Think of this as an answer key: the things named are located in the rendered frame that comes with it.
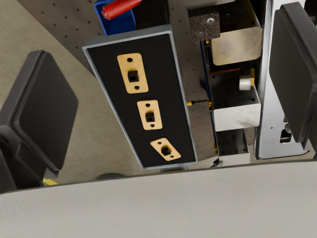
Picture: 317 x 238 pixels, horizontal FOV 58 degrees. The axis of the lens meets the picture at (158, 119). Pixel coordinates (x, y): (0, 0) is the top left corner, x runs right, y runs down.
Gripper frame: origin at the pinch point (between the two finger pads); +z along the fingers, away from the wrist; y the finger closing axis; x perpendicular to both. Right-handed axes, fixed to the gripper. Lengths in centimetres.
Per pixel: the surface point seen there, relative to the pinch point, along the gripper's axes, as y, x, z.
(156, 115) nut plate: -7.6, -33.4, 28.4
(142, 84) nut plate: -8.3, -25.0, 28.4
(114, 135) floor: -78, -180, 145
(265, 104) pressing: 18, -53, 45
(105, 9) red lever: -10.0, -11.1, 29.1
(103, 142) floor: -91, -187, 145
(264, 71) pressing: 17, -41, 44
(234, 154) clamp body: 9, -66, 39
